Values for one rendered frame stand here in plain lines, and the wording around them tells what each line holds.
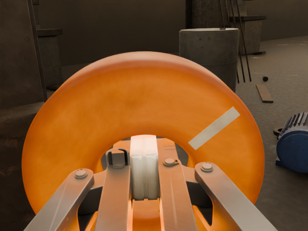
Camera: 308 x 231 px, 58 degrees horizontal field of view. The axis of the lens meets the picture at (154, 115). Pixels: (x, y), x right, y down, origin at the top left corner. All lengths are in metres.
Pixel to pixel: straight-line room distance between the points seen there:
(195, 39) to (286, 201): 1.55
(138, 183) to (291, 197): 1.72
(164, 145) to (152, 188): 0.03
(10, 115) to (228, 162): 0.36
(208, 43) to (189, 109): 2.46
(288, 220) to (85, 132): 1.56
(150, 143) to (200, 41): 2.48
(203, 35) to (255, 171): 2.45
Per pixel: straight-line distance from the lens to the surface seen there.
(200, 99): 0.16
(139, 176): 0.15
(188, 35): 2.68
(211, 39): 2.61
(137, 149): 0.15
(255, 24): 7.98
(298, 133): 1.92
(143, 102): 0.16
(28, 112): 0.47
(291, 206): 1.78
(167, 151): 0.17
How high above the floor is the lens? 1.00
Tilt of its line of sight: 19 degrees down
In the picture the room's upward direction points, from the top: 2 degrees counter-clockwise
